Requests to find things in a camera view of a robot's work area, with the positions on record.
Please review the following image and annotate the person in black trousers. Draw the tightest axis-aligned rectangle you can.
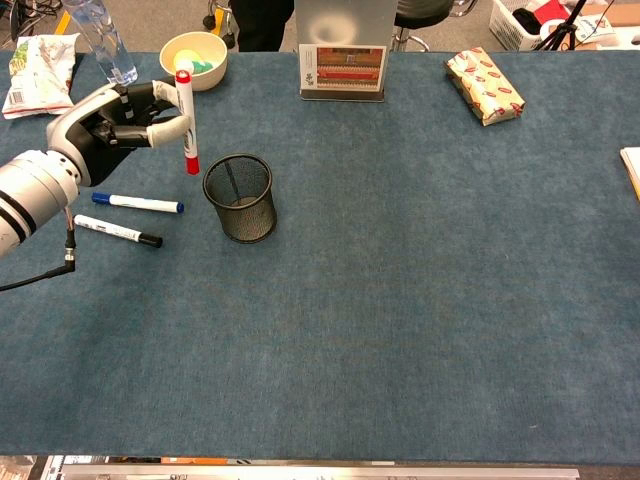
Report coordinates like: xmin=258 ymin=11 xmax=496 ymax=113
xmin=228 ymin=0 xmax=296 ymax=53

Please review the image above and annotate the printed red pattern card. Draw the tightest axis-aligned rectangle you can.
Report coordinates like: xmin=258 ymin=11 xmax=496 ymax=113
xmin=298 ymin=43 xmax=388 ymax=94

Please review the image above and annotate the white plastic basket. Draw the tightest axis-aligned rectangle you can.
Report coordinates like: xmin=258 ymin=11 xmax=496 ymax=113
xmin=488 ymin=0 xmax=576 ymax=52

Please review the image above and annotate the clear plastic water bottle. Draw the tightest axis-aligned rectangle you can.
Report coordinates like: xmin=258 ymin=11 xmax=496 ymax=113
xmin=63 ymin=0 xmax=139 ymax=89

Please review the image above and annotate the white bag blue print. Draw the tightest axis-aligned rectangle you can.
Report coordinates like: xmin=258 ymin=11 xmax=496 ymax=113
xmin=574 ymin=14 xmax=617 ymax=44

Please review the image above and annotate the blue whiteboard marker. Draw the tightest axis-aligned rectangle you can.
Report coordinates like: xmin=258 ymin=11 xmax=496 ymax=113
xmin=91 ymin=191 xmax=185 ymax=215

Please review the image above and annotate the black whiteboard marker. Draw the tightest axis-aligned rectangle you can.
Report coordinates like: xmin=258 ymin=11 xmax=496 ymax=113
xmin=72 ymin=213 xmax=164 ymax=250

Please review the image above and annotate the chrome stool with castors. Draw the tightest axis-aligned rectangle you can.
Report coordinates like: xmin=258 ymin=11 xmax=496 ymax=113
xmin=202 ymin=0 xmax=237 ymax=50

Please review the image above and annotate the cream round bowl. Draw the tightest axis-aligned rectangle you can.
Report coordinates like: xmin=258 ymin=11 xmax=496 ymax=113
xmin=158 ymin=30 xmax=229 ymax=93

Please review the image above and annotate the black bag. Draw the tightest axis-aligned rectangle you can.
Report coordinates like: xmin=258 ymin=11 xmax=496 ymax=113
xmin=512 ymin=7 xmax=545 ymax=36

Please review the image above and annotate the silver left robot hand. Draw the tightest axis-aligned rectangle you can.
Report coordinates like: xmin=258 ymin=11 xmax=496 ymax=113
xmin=45 ymin=78 xmax=194 ymax=187

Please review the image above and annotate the black cylindrical pen cup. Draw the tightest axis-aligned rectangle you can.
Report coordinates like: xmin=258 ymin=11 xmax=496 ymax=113
xmin=201 ymin=153 xmax=278 ymax=245

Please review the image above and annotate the blue felt table mat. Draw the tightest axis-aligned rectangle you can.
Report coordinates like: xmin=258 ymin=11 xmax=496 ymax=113
xmin=0 ymin=49 xmax=640 ymax=464

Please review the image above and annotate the white printed snack bag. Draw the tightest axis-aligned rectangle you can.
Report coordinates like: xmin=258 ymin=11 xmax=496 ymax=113
xmin=1 ymin=33 xmax=81 ymax=120

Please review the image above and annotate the yellow ball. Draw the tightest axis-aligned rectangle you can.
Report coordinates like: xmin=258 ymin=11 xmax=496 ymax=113
xmin=173 ymin=48 xmax=202 ymax=71

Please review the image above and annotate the red whiteboard marker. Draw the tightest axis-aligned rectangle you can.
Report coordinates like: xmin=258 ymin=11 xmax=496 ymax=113
xmin=174 ymin=69 xmax=201 ymax=176

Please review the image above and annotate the aluminium profile rail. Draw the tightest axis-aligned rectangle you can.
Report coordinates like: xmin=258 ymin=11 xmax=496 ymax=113
xmin=59 ymin=462 xmax=581 ymax=480

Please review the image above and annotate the brown cardboard box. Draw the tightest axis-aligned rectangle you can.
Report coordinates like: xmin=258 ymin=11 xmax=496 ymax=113
xmin=579 ymin=0 xmax=640 ymax=27

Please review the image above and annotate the black tripod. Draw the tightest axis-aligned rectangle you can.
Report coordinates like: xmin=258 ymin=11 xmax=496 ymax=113
xmin=539 ymin=0 xmax=589 ymax=51

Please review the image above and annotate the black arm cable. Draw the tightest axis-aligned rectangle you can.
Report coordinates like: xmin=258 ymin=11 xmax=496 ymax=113
xmin=0 ymin=202 xmax=79 ymax=294

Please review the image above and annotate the red flat item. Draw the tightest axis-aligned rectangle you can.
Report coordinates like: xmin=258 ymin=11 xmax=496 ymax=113
xmin=529 ymin=0 xmax=572 ymax=24

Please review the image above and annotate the black seat chrome stool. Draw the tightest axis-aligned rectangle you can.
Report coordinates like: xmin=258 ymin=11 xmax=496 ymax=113
xmin=391 ymin=0 xmax=479 ymax=53

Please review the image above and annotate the tan cardboard box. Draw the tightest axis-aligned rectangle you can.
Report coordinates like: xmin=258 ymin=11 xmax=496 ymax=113
xmin=293 ymin=0 xmax=400 ymax=104

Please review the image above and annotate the red print wrapped package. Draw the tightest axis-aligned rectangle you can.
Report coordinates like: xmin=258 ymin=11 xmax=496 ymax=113
xmin=444 ymin=46 xmax=527 ymax=127

